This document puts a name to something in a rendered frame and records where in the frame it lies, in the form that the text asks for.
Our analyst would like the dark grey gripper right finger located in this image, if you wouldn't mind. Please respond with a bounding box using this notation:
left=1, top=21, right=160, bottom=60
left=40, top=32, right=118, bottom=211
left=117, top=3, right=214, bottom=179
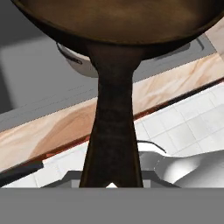
left=141, top=170, right=179, bottom=189

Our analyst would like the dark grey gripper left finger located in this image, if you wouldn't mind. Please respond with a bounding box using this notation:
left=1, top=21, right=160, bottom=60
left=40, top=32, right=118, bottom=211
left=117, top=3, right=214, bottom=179
left=43, top=170, right=84, bottom=189

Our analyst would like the dark brown frying pan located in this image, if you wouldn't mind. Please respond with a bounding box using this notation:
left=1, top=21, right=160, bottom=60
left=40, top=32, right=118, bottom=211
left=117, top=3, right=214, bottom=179
left=10, top=0, right=224, bottom=188

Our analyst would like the white pot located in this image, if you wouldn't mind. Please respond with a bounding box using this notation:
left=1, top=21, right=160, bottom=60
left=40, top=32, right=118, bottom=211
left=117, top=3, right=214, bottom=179
left=56, top=41, right=101, bottom=79

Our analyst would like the black cupboard handle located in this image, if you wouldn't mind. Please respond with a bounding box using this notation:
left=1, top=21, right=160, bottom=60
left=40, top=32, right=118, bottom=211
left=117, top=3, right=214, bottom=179
left=0, top=159, right=45, bottom=188

